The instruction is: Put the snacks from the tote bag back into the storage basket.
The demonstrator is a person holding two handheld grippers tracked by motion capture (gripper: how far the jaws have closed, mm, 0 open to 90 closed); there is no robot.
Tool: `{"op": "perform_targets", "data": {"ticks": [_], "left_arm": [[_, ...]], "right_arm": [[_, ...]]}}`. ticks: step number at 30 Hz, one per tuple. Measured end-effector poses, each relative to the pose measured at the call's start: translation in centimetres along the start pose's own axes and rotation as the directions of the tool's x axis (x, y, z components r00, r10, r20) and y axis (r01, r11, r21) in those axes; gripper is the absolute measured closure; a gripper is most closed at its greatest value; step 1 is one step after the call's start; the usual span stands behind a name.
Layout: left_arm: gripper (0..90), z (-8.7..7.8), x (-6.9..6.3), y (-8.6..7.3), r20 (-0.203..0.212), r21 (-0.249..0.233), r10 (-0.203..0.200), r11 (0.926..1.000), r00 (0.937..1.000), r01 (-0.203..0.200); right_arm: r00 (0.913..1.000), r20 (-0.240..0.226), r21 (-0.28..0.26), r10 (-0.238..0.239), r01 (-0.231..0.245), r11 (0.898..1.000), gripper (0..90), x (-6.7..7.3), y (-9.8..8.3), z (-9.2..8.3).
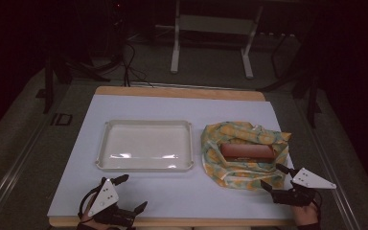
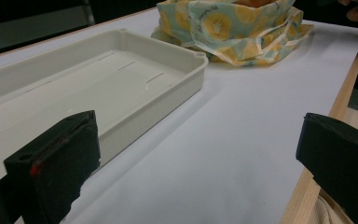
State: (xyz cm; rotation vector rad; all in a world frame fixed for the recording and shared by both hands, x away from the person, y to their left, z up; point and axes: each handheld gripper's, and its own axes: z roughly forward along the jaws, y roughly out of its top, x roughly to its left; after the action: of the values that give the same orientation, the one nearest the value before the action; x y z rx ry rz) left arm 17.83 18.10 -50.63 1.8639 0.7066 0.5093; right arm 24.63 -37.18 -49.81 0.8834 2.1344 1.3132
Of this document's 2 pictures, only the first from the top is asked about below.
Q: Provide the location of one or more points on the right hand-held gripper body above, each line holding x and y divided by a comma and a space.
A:
311, 180

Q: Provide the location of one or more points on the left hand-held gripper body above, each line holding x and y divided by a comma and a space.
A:
103, 198

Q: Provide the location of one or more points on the yellow patterned cloth bag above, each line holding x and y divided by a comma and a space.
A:
236, 175

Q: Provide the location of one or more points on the person's left hand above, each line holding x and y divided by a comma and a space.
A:
85, 219

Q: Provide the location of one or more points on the person's right hand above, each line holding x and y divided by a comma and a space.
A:
305, 215

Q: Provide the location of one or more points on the reddish brown oblong case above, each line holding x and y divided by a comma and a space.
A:
247, 150

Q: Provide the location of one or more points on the white plastic tray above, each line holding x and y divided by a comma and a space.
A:
145, 143

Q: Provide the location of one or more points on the black metal stand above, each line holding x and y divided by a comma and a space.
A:
311, 96
48, 86

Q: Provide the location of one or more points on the black floor plate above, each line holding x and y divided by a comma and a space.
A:
61, 119

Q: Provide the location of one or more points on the white table mat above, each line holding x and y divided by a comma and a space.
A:
172, 107

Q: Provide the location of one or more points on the white metal stand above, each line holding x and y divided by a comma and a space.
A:
214, 24

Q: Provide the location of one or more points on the metal floor rail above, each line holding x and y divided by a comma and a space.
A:
12, 174
332, 163

